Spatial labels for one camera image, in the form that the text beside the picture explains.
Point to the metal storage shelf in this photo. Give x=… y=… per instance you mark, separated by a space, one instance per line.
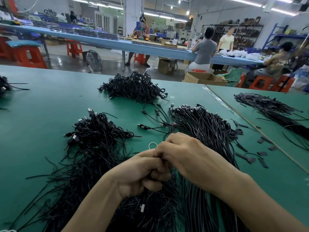
x=239 y=32

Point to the red plastic stool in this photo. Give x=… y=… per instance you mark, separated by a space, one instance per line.
x=74 y=48
x=262 y=82
x=4 y=48
x=139 y=58

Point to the small cardboard box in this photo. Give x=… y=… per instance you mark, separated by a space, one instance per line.
x=167 y=66

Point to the person's right hand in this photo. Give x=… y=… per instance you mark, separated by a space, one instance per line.
x=203 y=161

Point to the white pillar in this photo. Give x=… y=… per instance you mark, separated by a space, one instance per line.
x=133 y=16

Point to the grey floor fan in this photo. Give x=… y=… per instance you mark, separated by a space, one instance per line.
x=92 y=60

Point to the green bag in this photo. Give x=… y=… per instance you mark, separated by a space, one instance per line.
x=232 y=75

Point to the person's left hand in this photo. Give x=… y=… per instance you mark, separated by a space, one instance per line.
x=137 y=174

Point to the person's left forearm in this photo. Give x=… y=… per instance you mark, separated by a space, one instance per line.
x=91 y=212

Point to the open cardboard box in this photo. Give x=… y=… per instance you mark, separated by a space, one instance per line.
x=205 y=78

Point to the blue metal rack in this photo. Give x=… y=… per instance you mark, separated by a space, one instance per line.
x=284 y=36

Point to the red stool with blue seat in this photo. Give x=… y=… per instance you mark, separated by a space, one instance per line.
x=28 y=54

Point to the long blue workbench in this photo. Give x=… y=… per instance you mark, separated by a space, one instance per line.
x=124 y=43

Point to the scattered dark tie pieces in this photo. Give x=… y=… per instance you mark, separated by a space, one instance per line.
x=263 y=162

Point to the pile of white bags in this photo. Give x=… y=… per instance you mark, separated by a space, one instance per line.
x=241 y=54

